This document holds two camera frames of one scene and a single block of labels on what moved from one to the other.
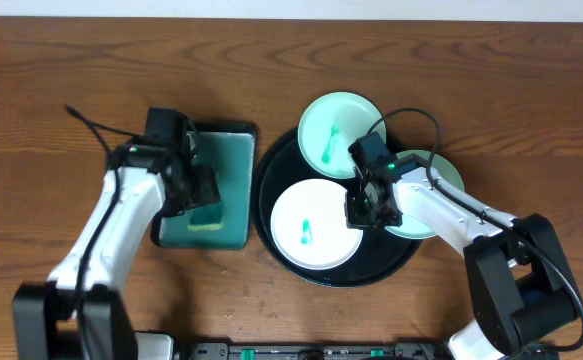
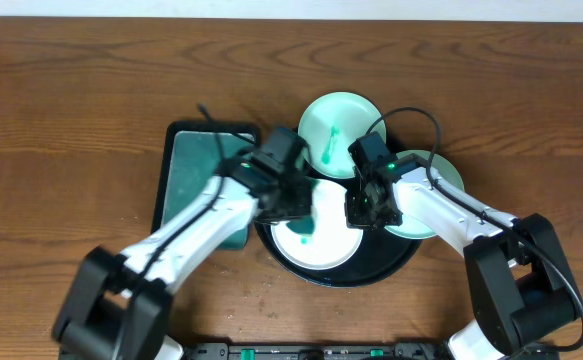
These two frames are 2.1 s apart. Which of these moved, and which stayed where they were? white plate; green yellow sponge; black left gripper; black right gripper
Moved: green yellow sponge; black left gripper
Stayed: white plate; black right gripper
